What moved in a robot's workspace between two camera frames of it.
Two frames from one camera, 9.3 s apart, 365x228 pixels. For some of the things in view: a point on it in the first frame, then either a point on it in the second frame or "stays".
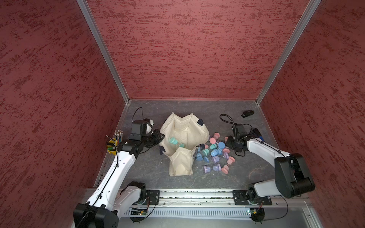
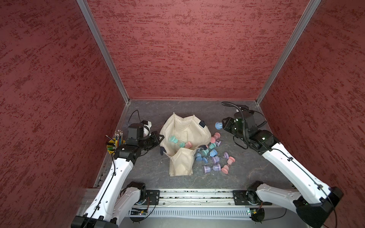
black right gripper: x=228 y=143 -> x=228 y=122
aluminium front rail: x=219 y=197 stays
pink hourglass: x=212 y=140 -> x=188 y=145
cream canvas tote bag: x=180 y=136 stays
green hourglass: x=175 y=141 stays
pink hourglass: x=225 y=168 stays
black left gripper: x=158 y=139 stays
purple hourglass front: x=207 y=168 stays
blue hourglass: x=221 y=146 -> x=218 y=125
